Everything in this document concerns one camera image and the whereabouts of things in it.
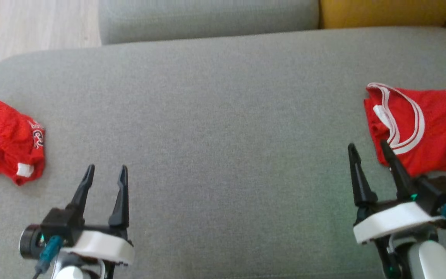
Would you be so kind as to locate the yellow sofa back cushion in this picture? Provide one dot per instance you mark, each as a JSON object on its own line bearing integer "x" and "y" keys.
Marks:
{"x": 385, "y": 11}

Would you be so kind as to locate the red white basketball jersey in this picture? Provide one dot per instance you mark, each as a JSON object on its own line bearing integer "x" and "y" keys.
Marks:
{"x": 436, "y": 131}

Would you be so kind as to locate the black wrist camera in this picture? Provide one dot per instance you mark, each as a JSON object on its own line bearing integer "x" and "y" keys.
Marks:
{"x": 439, "y": 192}
{"x": 29, "y": 242}

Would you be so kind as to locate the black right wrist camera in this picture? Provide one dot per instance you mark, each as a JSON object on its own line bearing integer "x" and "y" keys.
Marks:
{"x": 439, "y": 192}

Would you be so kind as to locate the large grey sofa chaise seat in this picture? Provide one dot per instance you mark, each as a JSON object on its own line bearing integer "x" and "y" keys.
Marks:
{"x": 223, "y": 135}

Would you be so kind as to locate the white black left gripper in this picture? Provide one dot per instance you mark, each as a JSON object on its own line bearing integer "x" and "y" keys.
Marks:
{"x": 99, "y": 244}

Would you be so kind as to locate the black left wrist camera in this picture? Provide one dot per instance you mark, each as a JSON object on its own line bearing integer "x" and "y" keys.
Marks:
{"x": 29, "y": 242}

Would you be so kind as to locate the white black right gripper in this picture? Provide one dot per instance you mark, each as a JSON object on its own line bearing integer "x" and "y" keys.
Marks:
{"x": 393, "y": 219}

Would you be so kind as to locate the red mesh basketball shorts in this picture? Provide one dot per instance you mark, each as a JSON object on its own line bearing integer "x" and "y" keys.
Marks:
{"x": 2, "y": 143}

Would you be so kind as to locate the grey sofa seat cushion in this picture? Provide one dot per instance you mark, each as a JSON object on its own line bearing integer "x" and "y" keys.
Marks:
{"x": 207, "y": 19}

